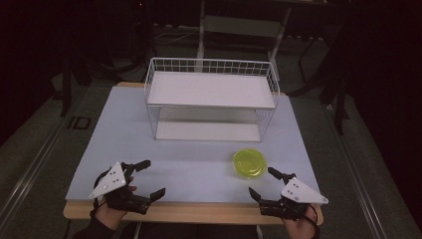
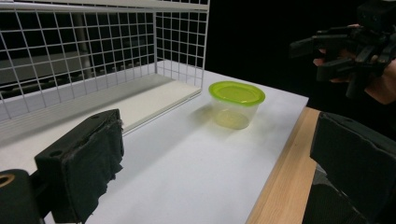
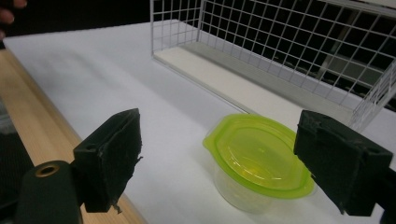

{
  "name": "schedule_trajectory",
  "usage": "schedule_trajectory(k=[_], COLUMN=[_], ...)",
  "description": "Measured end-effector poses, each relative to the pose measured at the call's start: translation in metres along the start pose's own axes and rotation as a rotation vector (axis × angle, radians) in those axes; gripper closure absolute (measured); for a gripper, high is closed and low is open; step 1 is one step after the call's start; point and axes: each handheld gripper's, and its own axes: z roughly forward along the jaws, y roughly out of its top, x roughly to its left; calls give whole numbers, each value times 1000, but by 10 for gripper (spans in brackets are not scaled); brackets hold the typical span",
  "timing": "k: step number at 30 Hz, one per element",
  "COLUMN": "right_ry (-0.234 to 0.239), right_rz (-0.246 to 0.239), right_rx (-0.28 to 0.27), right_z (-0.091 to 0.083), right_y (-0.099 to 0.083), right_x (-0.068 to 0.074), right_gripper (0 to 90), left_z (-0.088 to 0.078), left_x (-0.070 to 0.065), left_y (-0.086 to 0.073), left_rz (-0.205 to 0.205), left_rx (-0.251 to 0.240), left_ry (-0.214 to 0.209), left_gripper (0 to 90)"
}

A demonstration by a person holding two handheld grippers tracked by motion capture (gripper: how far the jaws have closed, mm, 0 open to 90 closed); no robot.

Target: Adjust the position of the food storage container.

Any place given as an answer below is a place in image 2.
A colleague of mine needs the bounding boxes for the white wire rack shelf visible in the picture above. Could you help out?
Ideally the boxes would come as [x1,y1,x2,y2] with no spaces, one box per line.
[0,0,211,147]

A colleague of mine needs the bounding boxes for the clear plastic container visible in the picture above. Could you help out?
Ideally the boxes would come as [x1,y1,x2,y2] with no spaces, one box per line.
[210,92,262,131]

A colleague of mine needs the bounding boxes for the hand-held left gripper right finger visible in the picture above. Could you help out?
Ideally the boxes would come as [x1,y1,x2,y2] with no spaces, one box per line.
[302,111,396,224]

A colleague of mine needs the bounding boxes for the green plastic lid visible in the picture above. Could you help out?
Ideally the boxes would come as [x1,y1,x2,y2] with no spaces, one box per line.
[207,80,266,107]

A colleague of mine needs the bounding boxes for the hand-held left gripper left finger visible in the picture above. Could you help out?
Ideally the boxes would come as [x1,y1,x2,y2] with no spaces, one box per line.
[34,108,125,224]

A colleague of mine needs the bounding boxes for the grey metal stand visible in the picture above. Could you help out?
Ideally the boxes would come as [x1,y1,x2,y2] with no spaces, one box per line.
[72,12,95,80]

